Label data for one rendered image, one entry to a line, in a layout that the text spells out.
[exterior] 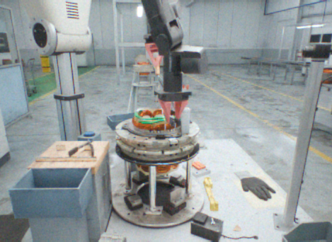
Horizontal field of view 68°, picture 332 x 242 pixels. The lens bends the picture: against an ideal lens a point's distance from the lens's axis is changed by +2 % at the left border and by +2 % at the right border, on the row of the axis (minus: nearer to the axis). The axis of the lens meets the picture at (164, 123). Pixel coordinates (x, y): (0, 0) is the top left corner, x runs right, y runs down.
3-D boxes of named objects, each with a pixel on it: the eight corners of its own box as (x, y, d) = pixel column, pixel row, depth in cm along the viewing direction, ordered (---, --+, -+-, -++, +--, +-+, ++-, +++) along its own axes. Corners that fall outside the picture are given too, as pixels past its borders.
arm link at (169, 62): (169, 51, 73) (158, 51, 69) (190, 51, 70) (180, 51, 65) (169, 74, 75) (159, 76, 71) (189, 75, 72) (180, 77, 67)
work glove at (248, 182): (282, 200, 101) (283, 196, 100) (251, 202, 100) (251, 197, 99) (255, 171, 124) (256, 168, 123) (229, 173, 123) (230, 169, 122)
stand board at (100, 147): (95, 174, 70) (95, 167, 69) (28, 175, 70) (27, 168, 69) (110, 146, 89) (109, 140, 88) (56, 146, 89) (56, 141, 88)
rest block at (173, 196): (166, 202, 93) (166, 190, 91) (177, 197, 97) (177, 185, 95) (175, 208, 90) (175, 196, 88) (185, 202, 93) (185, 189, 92)
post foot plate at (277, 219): (274, 229, 85) (275, 228, 85) (272, 213, 93) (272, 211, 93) (303, 235, 83) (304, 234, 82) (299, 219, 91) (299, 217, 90)
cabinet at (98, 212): (102, 246, 78) (95, 174, 70) (43, 247, 78) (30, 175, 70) (113, 207, 97) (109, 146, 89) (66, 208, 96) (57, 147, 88)
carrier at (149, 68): (138, 82, 412) (137, 64, 402) (159, 83, 398) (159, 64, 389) (127, 85, 377) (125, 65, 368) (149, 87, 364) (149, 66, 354)
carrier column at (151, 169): (156, 214, 90) (155, 163, 83) (149, 214, 90) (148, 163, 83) (156, 209, 92) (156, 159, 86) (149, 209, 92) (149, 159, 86)
